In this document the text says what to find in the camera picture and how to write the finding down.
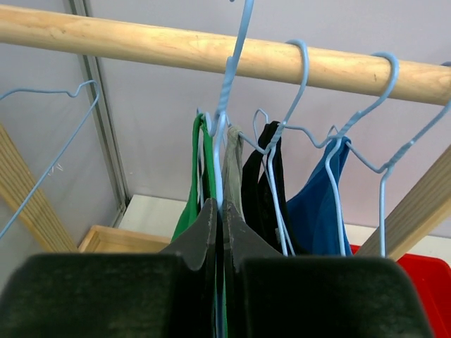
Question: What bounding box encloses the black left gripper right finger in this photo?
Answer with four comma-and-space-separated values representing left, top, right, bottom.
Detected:
223, 201, 433, 337

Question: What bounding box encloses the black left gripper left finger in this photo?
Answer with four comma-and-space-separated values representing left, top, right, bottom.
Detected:
1, 199, 217, 337

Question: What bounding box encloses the green tank top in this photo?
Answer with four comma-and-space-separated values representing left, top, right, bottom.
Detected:
171, 113, 224, 337

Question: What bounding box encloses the light blue hanger of green top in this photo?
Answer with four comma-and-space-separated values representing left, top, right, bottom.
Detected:
209, 0, 254, 337

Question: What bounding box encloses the light blue hanger of white top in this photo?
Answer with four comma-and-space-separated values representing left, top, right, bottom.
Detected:
1, 80, 99, 240

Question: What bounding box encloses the blue tank top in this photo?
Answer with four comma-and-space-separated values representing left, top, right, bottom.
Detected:
287, 139, 341, 256

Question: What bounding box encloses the black tank top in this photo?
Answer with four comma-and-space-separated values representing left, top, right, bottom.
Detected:
241, 141, 308, 255

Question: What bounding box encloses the grey tank top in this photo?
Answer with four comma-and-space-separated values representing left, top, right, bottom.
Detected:
222, 125, 244, 218

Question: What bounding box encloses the light blue hanger of grey top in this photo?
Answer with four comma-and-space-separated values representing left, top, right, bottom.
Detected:
240, 39, 309, 256

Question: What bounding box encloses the light blue hanger of black top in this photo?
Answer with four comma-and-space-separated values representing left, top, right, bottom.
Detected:
264, 51, 400, 256

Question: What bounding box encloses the wooden clothes rack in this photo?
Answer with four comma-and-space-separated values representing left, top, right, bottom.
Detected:
0, 4, 451, 261

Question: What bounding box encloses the red plastic bin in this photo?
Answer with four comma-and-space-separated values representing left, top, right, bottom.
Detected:
345, 253, 450, 337

